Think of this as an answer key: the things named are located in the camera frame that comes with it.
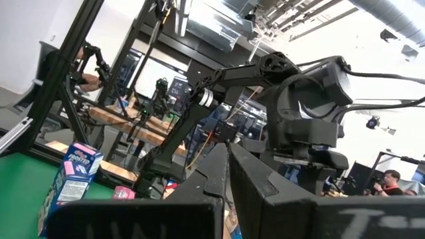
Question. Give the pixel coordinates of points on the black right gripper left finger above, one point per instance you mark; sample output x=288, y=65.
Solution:
x=149, y=219

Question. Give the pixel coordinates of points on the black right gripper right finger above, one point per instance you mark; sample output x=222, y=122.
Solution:
x=299, y=219

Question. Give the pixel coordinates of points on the magenta Raisin Bran cereal box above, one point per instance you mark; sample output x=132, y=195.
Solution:
x=123, y=192

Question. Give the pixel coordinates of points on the blue Frosted Flakes cereal box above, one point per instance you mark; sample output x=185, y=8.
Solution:
x=81, y=159
x=71, y=191

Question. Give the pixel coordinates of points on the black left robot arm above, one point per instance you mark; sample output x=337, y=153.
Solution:
x=179, y=132

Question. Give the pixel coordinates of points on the black background robot arm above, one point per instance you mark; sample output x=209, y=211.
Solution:
x=159, y=96
x=99, y=63

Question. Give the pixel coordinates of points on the black ceiling dome fixture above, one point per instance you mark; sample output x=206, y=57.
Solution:
x=373, y=123

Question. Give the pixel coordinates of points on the person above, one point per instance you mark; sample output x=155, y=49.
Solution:
x=391, y=186
x=89, y=83

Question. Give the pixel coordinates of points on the wooden workbench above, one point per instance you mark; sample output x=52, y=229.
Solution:
x=109, y=116

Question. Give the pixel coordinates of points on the green table mat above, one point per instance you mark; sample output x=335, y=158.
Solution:
x=20, y=192

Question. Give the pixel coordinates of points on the silver aluminium profile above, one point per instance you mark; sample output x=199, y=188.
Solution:
x=15, y=134

